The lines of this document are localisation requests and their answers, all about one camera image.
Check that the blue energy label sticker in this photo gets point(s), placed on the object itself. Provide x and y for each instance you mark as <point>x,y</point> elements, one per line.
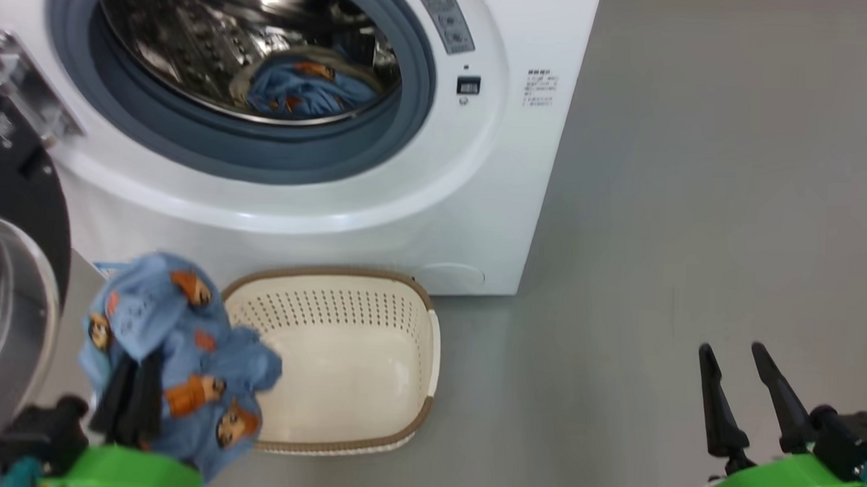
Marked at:
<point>108,268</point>

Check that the white front-load washing machine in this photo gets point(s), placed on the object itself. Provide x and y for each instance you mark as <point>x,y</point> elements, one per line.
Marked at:
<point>406,199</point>

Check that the grey warning sticker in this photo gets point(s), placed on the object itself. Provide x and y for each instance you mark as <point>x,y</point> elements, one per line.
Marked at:
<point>445,17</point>

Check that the black door latch socket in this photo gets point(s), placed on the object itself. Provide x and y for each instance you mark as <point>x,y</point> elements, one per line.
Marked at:
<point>468,85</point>

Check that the metal door hinge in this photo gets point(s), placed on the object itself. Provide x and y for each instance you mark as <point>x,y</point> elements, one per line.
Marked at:
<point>28,85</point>

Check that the blue bear print garment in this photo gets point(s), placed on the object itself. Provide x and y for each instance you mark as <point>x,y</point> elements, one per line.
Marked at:
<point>150,298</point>

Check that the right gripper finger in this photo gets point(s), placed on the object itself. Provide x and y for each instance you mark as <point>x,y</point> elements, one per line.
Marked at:
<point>791,422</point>
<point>724,427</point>

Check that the round black glass washer door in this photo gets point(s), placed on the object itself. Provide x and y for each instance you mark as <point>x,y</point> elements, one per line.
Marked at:
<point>17,186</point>

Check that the stainless steel washing machine drum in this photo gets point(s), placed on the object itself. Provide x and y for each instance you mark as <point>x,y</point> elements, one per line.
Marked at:
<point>181,40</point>

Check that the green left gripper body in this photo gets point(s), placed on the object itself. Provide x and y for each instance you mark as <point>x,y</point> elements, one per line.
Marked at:
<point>123,470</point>

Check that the cream and blue garment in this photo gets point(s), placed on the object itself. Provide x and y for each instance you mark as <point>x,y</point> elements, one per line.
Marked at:
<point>309,88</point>

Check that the cream perforated laundry basket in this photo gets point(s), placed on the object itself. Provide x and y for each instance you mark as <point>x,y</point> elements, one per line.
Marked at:
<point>342,370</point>

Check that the round white filter cover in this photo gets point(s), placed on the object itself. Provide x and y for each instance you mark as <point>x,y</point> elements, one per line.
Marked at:
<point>450,279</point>

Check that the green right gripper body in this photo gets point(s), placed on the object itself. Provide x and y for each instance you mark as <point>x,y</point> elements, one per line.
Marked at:
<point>786,483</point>

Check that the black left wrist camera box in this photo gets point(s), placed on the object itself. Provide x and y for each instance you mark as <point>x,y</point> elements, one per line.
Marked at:
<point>48,432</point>

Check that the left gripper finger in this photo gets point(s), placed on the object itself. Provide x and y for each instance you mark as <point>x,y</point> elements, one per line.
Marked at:
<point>114,405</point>
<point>150,406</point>

